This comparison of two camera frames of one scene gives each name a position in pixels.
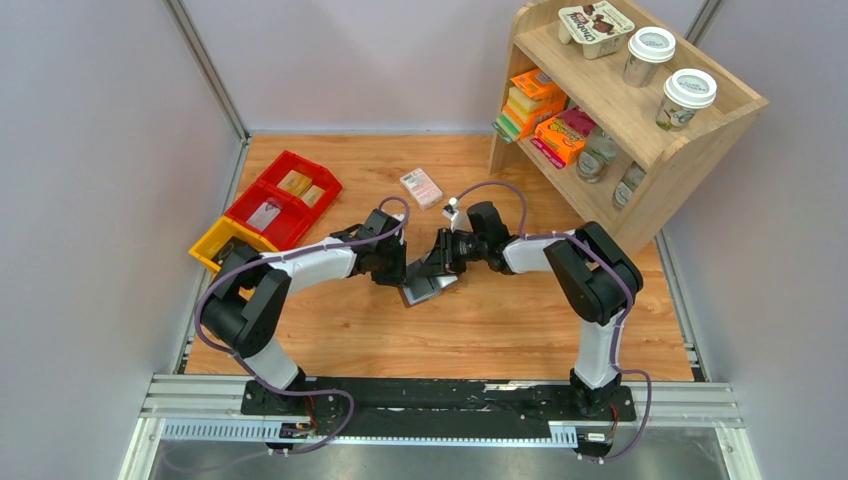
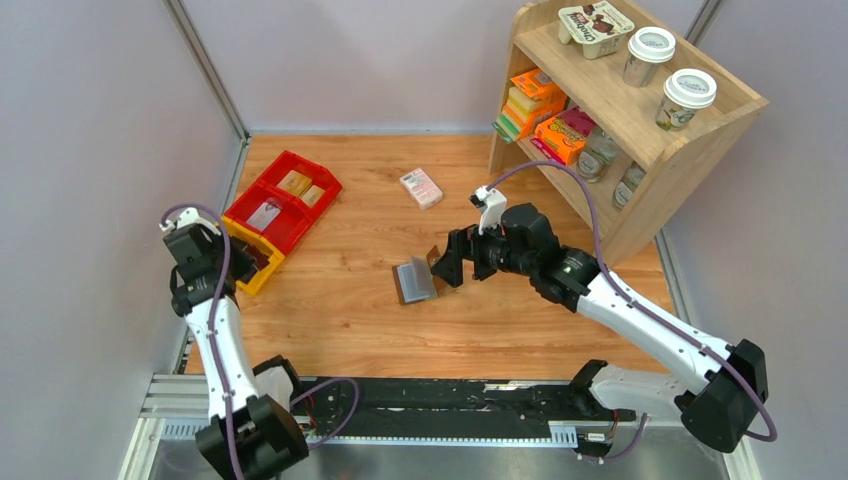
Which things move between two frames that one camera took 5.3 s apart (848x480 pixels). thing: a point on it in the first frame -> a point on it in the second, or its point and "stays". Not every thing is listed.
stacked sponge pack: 533,97 stays
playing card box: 422,189 stays
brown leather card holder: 420,288 stays
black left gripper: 399,276 -> 245,262
